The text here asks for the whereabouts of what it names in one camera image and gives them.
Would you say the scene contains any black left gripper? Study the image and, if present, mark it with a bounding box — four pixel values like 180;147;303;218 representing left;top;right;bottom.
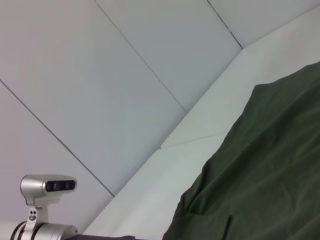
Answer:
74;233;164;240

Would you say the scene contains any dark green T-shirt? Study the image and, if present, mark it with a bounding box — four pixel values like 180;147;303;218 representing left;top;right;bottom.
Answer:
162;59;320;240

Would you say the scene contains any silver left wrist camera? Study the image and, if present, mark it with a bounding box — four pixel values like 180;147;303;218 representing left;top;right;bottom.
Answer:
20;174;78;227

